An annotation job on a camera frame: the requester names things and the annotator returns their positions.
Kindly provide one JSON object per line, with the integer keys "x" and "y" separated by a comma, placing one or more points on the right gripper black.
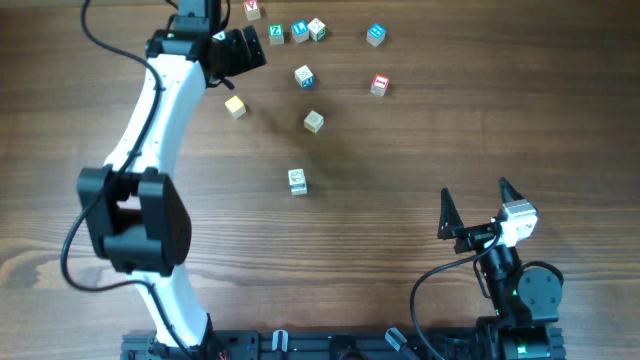
{"x": 452, "y": 227}

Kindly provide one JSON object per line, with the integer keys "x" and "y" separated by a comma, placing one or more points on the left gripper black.
{"x": 246, "y": 61}

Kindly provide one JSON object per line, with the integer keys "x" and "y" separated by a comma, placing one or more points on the white block yellow O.
{"x": 313, "y": 121}

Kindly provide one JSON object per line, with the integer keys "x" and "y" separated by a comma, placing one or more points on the white block bird picture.
{"x": 296, "y": 177}

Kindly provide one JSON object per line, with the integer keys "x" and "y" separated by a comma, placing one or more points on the white block blue side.
{"x": 298, "y": 189}

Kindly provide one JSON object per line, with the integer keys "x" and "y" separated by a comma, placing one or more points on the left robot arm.
{"x": 135, "y": 217}

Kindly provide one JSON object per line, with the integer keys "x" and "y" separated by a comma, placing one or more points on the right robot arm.
{"x": 525, "y": 296}

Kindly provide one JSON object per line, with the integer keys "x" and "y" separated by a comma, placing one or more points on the block with red V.
{"x": 252, "y": 9}

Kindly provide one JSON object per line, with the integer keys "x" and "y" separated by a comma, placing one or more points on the middle green Z block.
{"x": 276, "y": 34}

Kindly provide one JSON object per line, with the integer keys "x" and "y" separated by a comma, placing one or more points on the yellow S block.
{"x": 235, "y": 106}

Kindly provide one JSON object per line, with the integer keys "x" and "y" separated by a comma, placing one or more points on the blue L block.
{"x": 300, "y": 31}

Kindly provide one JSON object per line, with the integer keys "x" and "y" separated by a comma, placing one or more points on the white block blue D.
{"x": 304, "y": 76}

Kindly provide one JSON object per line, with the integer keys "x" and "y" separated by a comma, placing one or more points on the white block green N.
{"x": 317, "y": 29}

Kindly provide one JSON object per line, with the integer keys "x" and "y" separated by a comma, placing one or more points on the red top block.
{"x": 380, "y": 85}

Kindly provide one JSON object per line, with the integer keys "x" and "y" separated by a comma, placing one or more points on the blue top block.
{"x": 376, "y": 35}

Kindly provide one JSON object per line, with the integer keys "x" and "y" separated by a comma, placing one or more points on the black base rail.
{"x": 449, "y": 343}

